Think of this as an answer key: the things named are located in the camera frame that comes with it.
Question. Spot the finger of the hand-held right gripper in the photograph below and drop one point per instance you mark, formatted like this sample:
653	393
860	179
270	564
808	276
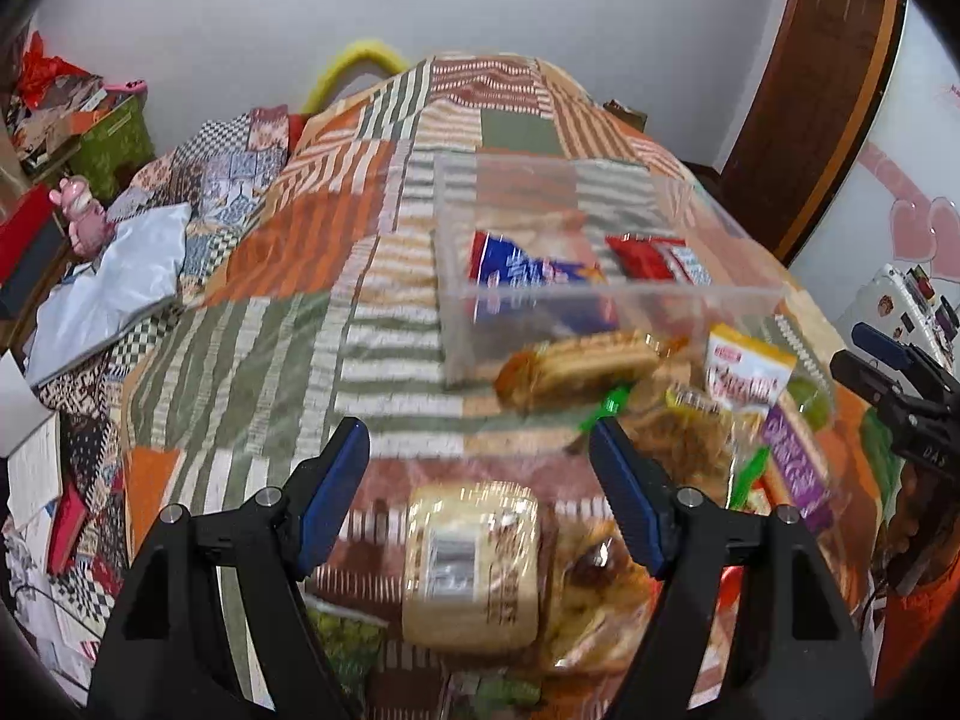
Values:
881	341
862	373

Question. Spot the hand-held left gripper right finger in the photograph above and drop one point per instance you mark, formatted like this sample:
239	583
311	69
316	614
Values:
626	487

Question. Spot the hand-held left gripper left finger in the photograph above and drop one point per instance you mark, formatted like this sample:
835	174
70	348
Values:
334	495

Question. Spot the clear cookie bag green ends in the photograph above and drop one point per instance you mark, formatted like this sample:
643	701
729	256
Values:
690	442

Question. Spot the brown bun packet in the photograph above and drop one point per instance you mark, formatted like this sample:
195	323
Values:
577	367

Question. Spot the small green patterned packet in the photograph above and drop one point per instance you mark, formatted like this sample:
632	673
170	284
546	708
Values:
337	634

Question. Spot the beige bread packet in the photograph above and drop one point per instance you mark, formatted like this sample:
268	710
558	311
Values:
472	540

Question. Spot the clear plastic container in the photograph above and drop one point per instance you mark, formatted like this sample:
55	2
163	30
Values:
480	330

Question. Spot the person's right hand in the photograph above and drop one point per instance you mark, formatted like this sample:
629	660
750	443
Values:
911	517

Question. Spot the white appliance with magnets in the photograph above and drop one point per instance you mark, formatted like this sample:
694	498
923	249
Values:
892	307

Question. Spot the lime green snack packet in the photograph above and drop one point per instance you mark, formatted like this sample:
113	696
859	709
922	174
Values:
814	401

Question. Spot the purple snack packet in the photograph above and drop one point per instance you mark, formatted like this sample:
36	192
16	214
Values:
795	457

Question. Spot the yellow and white snack packet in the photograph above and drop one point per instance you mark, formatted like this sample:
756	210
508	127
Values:
750	375

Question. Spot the clear pastry packet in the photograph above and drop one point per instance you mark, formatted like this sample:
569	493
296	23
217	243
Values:
592	600

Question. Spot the pink heart sticker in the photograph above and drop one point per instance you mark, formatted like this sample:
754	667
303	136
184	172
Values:
919	229

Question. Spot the red snack packet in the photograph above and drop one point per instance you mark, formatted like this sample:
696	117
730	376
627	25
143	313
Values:
645	259

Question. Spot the blue snack packet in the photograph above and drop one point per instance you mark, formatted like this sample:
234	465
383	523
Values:
517	262

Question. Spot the striped patchwork blanket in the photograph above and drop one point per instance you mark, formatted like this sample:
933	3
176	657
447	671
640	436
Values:
300	240

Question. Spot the brown wooden door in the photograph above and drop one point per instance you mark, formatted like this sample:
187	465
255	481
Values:
817	90

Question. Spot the light blue cloth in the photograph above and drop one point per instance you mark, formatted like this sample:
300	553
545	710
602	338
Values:
112	292

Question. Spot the brown cardboard box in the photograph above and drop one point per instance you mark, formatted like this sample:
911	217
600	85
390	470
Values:
626	112

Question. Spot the checkered patchwork quilt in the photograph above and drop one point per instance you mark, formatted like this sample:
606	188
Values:
225	165

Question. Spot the pink plush toy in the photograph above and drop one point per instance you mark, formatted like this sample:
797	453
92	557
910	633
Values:
82	214

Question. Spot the red flat box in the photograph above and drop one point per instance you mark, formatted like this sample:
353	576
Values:
26	232

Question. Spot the green cardboard box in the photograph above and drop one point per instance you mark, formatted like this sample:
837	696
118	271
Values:
116	150

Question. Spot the yellow plush toy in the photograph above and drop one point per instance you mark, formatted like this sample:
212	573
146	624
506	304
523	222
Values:
352	64

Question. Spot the pile of magazines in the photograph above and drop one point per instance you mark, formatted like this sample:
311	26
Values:
52	127

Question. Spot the red plastic bag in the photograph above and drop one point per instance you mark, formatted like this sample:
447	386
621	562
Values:
45	67

